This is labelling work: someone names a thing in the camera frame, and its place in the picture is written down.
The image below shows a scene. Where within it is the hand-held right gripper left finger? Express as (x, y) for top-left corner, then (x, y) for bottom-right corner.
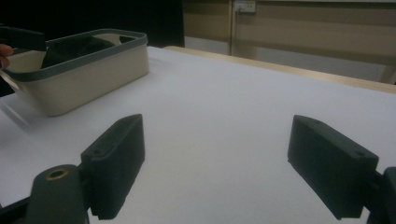
(80, 113), (146, 220)

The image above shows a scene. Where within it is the black garment with blue stripes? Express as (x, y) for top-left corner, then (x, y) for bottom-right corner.
(41, 35), (117, 70)

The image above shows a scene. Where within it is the white wall socket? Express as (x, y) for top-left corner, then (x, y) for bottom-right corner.
(233, 0), (257, 14)

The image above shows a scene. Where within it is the cream basket with grey rim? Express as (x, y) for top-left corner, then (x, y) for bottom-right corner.
(1, 28), (150, 118)

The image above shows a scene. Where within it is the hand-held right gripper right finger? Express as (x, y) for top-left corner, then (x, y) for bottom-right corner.
(287, 114), (380, 220)

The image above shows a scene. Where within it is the beige wall conduit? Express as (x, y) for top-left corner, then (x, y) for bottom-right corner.
(228, 0), (236, 56)

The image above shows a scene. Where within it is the black curtain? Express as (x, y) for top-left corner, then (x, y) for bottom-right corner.
(0, 0), (186, 49)

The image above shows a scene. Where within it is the white table cover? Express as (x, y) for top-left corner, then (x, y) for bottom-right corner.
(0, 46), (396, 224)

